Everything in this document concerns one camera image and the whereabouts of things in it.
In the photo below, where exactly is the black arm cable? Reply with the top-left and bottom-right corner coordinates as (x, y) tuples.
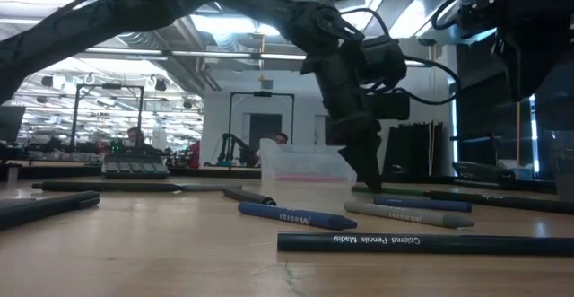
(430, 0), (476, 31)
(340, 7), (463, 106)

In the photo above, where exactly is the black stapler-like object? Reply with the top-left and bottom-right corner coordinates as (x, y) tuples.
(452, 161), (517, 182)

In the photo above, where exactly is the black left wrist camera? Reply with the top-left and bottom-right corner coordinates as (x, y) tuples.
(371, 91), (411, 121)

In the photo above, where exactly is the person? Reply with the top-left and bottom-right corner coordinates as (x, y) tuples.
(124, 126), (159, 155)
(257, 131), (290, 154)

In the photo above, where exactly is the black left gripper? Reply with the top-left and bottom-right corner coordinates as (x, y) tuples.
(300, 40), (383, 194)

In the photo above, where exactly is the dark gray compartment bin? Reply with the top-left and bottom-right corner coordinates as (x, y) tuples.
(100, 153), (171, 180)

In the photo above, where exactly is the grey colored pencil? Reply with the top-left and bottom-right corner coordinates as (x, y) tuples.
(344, 200), (475, 230)

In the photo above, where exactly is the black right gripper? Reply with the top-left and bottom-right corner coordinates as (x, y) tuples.
(459, 0), (574, 103)

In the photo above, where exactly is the purple colored pencil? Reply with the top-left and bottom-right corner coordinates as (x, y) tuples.
(373, 196), (474, 214)

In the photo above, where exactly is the black metal stand frame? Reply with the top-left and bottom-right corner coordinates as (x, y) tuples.
(228, 91), (296, 145)
(70, 83), (145, 150)

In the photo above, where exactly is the translucent plastic bin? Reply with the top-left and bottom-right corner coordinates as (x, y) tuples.
(258, 138), (359, 185)

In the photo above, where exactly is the green pencil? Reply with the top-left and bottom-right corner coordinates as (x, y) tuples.
(351, 184), (431, 198)

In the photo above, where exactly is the gray pen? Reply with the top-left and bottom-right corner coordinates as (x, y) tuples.
(181, 183), (243, 193)

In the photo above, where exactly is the short dark olive pencil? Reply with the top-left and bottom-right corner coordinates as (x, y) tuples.
(222, 188), (278, 207)

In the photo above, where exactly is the red background object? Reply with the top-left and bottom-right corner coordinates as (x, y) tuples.
(187, 140), (202, 169)

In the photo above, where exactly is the dark monitor screen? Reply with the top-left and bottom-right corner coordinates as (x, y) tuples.
(0, 105), (27, 144)

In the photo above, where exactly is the plain dark pencil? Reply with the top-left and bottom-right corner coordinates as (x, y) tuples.
(30, 179), (183, 194)

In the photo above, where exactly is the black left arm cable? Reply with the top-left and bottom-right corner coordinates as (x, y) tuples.
(340, 7), (463, 106)

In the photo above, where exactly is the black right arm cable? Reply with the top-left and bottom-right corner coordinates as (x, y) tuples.
(430, 0), (476, 31)

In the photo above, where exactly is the black curtain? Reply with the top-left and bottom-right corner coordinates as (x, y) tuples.
(386, 120), (445, 177)

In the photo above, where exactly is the blue crayon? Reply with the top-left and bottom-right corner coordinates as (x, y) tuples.
(236, 201), (359, 232)

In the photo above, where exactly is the black pen with print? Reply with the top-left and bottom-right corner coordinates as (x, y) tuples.
(428, 189), (574, 216)

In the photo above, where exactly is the long ceiling light fixture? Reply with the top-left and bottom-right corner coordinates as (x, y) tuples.
(84, 47), (427, 68)

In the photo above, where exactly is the yellow hanging cable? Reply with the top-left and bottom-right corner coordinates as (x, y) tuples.
(515, 101), (524, 168)

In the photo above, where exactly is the dark pencil with white print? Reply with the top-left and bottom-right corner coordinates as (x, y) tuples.
(276, 232), (574, 258)

